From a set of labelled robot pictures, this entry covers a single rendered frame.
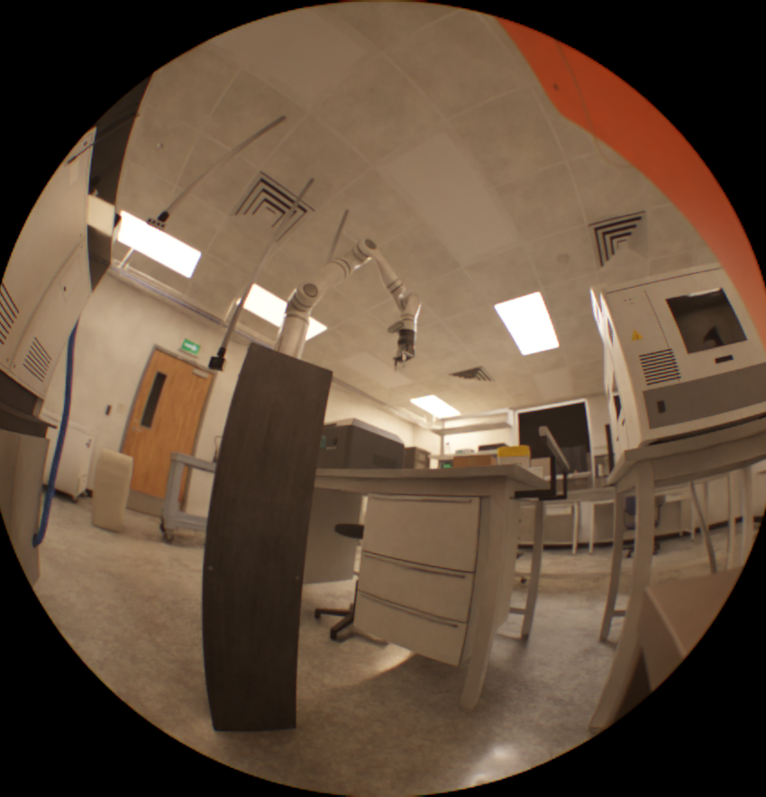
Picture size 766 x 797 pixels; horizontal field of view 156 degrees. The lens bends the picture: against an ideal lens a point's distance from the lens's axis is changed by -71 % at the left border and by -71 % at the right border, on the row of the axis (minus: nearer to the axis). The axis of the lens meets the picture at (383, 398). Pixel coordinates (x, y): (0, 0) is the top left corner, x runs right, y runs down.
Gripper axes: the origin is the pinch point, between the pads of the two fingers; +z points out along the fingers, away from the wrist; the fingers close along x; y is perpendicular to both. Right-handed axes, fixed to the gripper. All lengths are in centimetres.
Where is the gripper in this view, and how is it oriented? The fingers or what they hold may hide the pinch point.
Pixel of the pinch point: (398, 370)
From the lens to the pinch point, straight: 108.0
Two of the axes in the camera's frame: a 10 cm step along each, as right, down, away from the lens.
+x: -5.7, 2.5, 7.9
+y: 8.2, 2.9, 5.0
